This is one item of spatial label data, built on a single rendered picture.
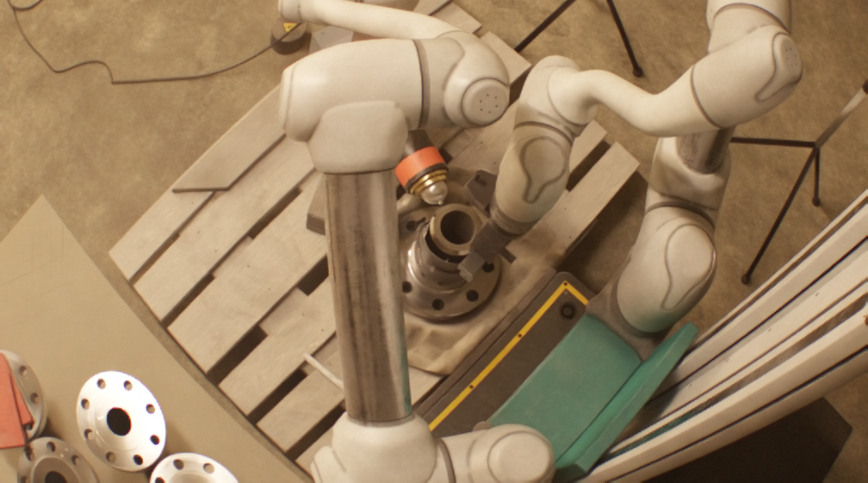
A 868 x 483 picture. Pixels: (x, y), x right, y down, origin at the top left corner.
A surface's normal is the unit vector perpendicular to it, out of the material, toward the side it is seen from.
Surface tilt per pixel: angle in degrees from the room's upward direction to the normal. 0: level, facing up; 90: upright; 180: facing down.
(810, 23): 0
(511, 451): 9
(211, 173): 0
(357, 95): 35
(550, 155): 4
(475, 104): 53
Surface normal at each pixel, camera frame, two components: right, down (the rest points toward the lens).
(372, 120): 0.32, 0.25
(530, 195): -0.27, 0.78
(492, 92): 0.37, 0.50
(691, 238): 0.14, -0.23
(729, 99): -0.61, 0.56
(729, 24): -0.75, -0.37
